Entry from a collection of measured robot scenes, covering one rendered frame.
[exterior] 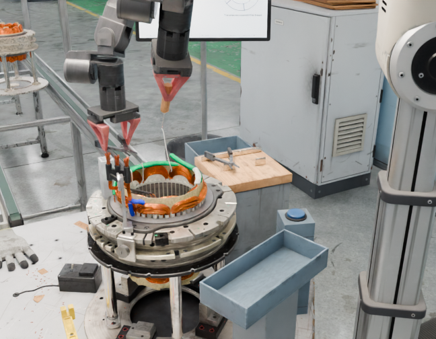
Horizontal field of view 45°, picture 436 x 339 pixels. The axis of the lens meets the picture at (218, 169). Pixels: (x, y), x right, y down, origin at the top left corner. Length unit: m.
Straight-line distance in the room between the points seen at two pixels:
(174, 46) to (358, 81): 2.58
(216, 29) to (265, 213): 0.94
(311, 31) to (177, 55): 2.42
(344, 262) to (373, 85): 1.20
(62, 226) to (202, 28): 0.91
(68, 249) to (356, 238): 1.98
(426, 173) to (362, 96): 2.49
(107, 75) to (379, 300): 0.74
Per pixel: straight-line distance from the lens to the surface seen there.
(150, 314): 1.34
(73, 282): 1.43
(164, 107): 1.05
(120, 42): 1.19
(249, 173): 1.35
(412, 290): 1.18
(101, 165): 1.14
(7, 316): 1.42
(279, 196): 1.37
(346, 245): 3.13
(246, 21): 2.11
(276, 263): 1.08
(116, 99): 1.20
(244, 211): 1.34
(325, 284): 2.79
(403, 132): 1.03
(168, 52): 0.97
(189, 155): 1.52
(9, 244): 1.65
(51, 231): 1.73
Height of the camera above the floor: 1.63
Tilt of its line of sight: 24 degrees down
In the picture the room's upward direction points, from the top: straight up
